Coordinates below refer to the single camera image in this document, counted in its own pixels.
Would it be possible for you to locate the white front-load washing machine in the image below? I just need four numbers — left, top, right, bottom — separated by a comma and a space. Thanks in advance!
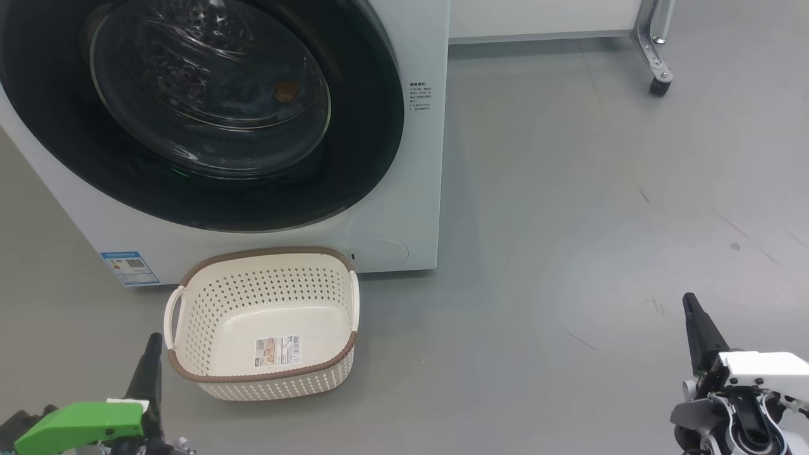
0, 0, 451, 286

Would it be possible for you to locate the grey metal leg with caster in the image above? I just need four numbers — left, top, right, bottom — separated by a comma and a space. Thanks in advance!
632, 0, 675, 97

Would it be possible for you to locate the washing machine glass door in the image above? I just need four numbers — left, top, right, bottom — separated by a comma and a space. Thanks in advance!
0, 0, 405, 233

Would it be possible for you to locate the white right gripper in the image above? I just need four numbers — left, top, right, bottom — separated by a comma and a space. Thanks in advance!
681, 293, 809, 406

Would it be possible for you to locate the cream perforated basket brown rim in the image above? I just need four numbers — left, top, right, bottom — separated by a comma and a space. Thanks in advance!
163, 246, 361, 402

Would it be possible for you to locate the paper product sticker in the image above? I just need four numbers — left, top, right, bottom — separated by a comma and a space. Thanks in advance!
255, 335, 303, 367

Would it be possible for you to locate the blue energy label sticker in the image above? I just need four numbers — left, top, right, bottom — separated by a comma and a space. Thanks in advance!
99, 251, 160, 286

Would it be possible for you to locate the small printed text label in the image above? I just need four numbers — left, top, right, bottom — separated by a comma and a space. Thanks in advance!
408, 81, 433, 112

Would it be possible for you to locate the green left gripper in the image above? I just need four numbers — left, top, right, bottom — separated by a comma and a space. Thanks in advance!
14, 333, 164, 455

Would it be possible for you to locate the round drain filter cover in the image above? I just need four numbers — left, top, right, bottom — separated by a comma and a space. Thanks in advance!
351, 237, 411, 265

